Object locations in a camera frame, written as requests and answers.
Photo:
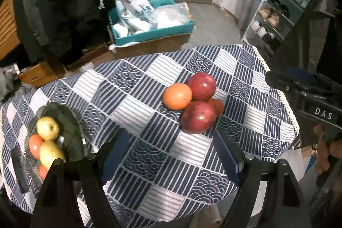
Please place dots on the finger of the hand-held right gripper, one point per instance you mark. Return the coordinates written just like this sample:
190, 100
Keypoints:
283, 81
302, 74

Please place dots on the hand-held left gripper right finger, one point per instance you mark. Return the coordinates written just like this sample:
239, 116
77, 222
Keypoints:
225, 158

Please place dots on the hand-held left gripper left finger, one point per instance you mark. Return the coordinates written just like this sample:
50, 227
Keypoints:
115, 158

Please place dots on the dark red apple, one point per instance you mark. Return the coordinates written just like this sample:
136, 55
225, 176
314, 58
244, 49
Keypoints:
199, 117

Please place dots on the small tangerine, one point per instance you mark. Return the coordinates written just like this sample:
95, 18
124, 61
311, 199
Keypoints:
218, 107
42, 172

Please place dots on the dark glass bowl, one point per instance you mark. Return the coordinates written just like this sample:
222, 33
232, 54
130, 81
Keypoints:
68, 123

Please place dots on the yellow-green apple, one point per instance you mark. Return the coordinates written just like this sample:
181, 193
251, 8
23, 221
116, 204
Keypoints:
50, 154

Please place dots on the large pale orange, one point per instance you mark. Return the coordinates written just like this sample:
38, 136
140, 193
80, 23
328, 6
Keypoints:
177, 96

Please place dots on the deep-coloured orange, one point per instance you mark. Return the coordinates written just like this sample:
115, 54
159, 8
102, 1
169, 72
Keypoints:
34, 146

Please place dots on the person's right hand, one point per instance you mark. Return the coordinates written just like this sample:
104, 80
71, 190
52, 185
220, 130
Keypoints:
324, 156

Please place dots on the blue white patterned tablecloth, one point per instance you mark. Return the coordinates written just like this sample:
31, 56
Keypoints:
139, 110

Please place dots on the shoe rack with shoes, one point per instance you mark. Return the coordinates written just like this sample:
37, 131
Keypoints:
272, 19

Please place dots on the grey shoe rack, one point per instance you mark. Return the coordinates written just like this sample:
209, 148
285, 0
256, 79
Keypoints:
260, 2

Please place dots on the flat labelled cardboard box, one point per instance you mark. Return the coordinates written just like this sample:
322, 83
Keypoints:
88, 57

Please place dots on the wooden drawer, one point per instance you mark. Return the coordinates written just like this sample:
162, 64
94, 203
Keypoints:
37, 75

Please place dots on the brown cardboard box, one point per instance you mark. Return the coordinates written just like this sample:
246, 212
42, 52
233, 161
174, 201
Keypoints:
160, 43

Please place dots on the teal plastic crate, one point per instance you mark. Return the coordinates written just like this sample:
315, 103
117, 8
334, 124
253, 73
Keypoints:
149, 35

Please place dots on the pile of grey clothes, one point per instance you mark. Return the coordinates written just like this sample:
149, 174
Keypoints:
10, 83

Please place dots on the white bags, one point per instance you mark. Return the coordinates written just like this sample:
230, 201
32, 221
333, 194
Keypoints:
123, 29

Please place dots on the clear plastic bags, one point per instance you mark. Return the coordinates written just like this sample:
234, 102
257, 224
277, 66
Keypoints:
168, 15

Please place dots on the black hooded jacket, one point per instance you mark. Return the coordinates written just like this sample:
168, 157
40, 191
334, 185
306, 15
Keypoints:
66, 3

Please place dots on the wooden louvered wardrobe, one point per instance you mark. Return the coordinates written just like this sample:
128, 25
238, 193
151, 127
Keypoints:
8, 25

